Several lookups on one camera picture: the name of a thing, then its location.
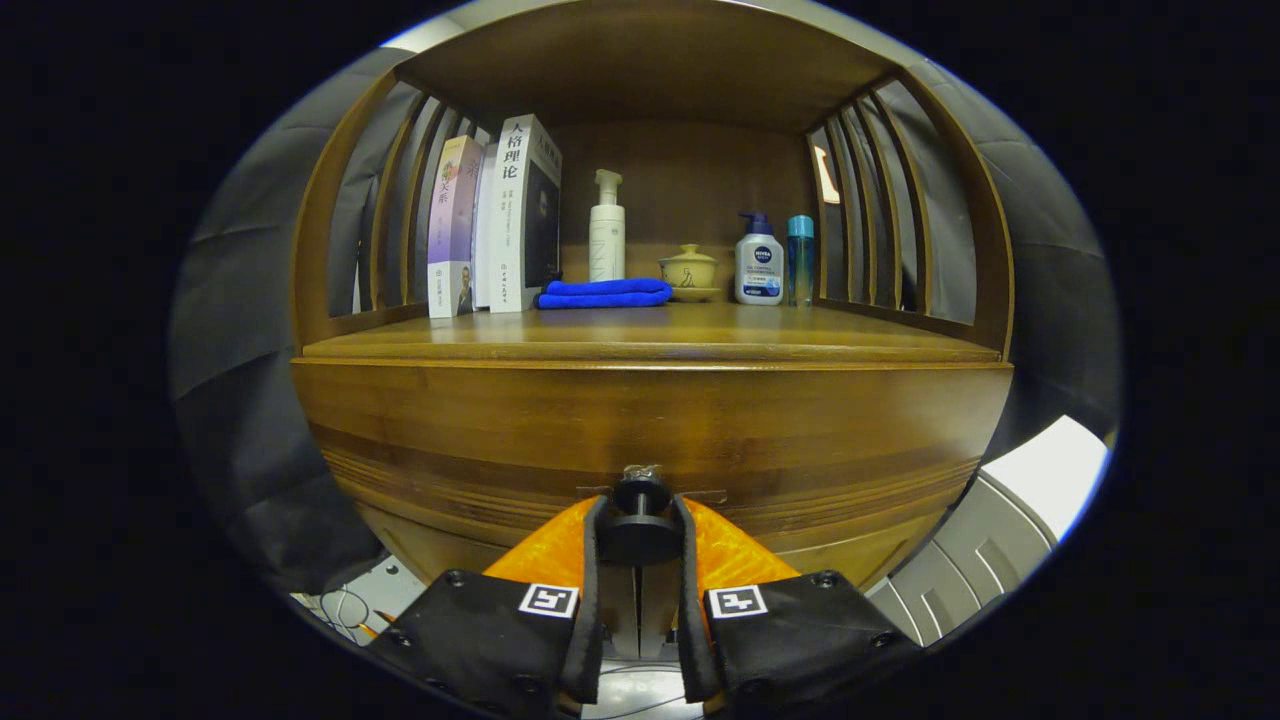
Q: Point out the wooden drawer with black knob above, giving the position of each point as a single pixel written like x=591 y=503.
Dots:
x=640 y=420

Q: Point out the wooden cabinet door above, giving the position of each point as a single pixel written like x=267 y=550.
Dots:
x=622 y=610
x=655 y=610

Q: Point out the brown wooden cabinet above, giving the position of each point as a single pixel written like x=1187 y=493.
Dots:
x=650 y=60

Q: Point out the white table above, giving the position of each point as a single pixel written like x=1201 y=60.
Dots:
x=1050 y=470

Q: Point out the thin white book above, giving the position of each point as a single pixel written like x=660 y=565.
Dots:
x=484 y=230

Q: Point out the thick white and black book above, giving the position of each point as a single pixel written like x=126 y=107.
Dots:
x=510 y=230

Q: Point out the white pump bottle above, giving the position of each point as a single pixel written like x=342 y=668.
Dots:
x=607 y=240

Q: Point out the purple book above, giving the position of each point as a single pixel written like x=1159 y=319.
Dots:
x=455 y=230

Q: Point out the yellow lidded teacup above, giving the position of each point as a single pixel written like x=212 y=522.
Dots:
x=688 y=272

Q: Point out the black backdrop cloth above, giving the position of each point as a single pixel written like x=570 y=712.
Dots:
x=250 y=400

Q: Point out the white bottle with blue cap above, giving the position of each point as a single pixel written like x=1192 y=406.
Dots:
x=759 y=270

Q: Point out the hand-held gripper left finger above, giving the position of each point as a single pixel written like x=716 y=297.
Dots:
x=592 y=640

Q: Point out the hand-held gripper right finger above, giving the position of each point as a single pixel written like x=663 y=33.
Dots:
x=690 y=640

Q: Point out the grey ribbed panel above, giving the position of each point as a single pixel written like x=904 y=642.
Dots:
x=970 y=560

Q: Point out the teal bottle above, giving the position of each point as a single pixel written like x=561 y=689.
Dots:
x=800 y=260

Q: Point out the wooden countertop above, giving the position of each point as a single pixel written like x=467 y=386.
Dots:
x=700 y=330

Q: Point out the blue folded cloth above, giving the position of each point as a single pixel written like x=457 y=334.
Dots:
x=605 y=293

